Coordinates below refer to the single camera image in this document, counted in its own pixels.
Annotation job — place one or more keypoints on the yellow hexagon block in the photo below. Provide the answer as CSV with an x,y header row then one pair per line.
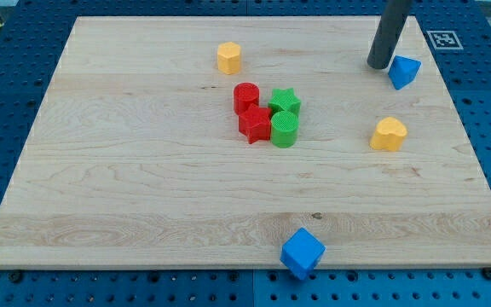
x,y
229,58

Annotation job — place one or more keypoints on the white fiducial marker tag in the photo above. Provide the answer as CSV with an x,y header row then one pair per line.
x,y
444,40

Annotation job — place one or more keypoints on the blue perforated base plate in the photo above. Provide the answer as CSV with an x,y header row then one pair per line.
x,y
31,42

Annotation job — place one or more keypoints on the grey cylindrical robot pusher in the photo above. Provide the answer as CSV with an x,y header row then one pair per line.
x,y
388,33

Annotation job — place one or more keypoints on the red cylinder block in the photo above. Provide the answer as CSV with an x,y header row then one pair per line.
x,y
245,94

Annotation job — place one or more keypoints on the yellow heart block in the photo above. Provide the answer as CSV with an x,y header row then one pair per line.
x,y
389,134

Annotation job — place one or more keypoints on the red star block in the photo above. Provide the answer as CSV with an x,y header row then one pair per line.
x,y
255,123

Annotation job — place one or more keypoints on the green star block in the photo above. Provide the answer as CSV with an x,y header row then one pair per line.
x,y
284,100

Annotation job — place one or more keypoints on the wooden board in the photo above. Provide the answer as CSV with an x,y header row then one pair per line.
x,y
135,159

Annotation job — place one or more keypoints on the blue cube block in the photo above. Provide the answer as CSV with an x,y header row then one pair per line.
x,y
301,253

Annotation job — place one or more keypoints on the green cylinder block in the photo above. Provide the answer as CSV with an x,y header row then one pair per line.
x,y
284,129

